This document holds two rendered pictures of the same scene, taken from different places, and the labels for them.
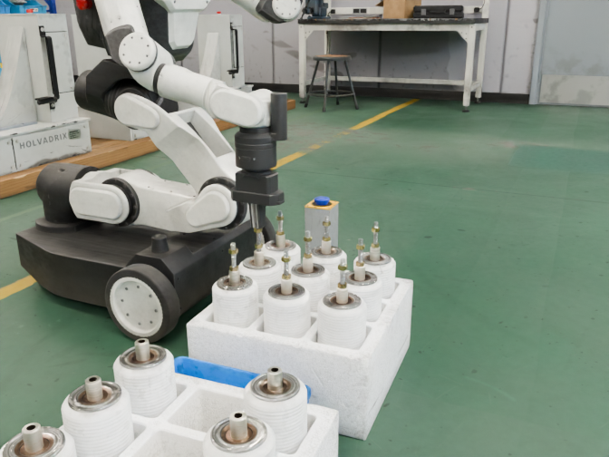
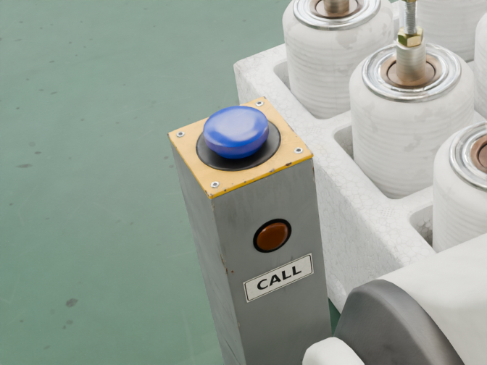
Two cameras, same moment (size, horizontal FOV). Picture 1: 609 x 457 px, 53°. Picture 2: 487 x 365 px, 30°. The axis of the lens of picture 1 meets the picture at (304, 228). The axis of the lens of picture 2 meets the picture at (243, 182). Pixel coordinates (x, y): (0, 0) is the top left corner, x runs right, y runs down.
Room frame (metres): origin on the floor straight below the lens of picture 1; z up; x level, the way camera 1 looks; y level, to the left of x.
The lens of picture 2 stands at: (1.81, 0.29, 0.67)
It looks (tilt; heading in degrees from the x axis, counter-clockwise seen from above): 42 degrees down; 230
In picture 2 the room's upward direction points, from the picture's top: 10 degrees counter-clockwise
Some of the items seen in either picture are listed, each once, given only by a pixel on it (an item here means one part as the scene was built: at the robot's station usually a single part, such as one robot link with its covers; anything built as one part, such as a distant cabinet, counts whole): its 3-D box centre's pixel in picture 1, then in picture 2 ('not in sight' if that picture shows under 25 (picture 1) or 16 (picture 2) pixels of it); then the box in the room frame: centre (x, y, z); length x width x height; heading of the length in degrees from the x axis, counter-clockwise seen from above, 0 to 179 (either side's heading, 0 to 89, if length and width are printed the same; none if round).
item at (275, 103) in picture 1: (262, 119); not in sight; (1.29, 0.09, 0.57); 0.11 x 0.11 x 0.11; 75
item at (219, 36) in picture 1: (165, 66); not in sight; (4.43, 0.97, 0.45); 1.51 x 0.57 x 0.74; 156
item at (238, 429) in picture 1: (238, 425); not in sight; (0.68, 0.09, 0.26); 0.02 x 0.02 x 0.03
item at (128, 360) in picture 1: (143, 357); not in sight; (0.88, 0.26, 0.25); 0.08 x 0.08 x 0.01
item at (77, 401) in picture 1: (95, 396); not in sight; (0.77, 0.31, 0.25); 0.08 x 0.08 x 0.01
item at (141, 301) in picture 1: (141, 303); not in sight; (1.39, 0.41, 0.10); 0.20 x 0.05 x 0.20; 66
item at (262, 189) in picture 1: (256, 173); not in sight; (1.28, 0.10, 0.46); 0.13 x 0.10 x 0.12; 64
